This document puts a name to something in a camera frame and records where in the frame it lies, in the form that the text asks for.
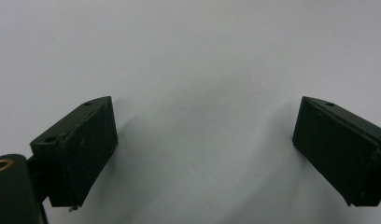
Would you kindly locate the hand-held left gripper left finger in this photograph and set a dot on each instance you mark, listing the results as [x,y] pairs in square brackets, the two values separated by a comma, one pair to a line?
[82,149]

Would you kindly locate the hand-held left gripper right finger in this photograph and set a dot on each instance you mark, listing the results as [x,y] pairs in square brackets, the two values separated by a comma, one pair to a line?
[341,146]

